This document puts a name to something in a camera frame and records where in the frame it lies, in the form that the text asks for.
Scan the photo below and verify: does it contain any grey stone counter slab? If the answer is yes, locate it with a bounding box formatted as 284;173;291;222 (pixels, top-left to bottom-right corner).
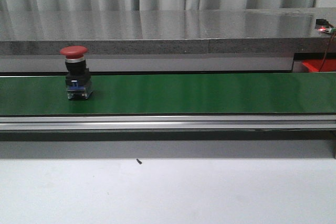
1;8;335;56

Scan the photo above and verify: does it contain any red black wire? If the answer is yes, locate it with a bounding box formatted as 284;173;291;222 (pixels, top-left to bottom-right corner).
318;31;336;72

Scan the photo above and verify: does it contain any aluminium conveyor frame rail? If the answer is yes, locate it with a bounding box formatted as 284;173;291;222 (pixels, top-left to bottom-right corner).
1;114;335;131

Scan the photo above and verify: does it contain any green conveyor belt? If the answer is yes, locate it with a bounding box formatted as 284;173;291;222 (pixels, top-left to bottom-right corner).
1;72;335;116

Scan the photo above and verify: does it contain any red plastic tray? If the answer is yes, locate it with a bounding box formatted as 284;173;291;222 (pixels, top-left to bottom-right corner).
302;59;336;72

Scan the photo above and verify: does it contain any small green circuit board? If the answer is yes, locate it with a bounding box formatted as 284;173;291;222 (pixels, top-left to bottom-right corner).
315;18;335;34

